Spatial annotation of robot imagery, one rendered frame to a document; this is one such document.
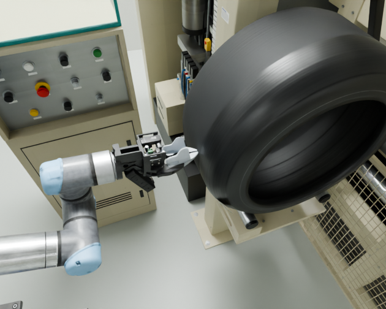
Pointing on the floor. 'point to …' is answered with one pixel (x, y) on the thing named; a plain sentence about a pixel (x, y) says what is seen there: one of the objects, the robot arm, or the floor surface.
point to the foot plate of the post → (208, 240)
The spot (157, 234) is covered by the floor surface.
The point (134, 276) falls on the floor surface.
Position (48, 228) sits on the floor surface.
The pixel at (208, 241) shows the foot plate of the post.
